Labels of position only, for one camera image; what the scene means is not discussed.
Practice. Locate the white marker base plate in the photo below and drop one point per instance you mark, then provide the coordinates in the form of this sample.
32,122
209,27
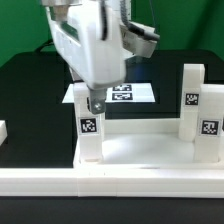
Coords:
124,93

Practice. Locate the white desk top tray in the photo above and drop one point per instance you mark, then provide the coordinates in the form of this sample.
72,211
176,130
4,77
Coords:
146,144

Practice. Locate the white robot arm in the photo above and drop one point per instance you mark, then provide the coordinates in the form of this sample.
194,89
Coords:
136,38

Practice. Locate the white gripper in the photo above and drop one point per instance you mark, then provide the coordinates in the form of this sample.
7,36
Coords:
98,62

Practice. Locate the white block left edge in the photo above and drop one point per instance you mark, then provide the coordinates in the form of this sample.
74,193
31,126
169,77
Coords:
3,131

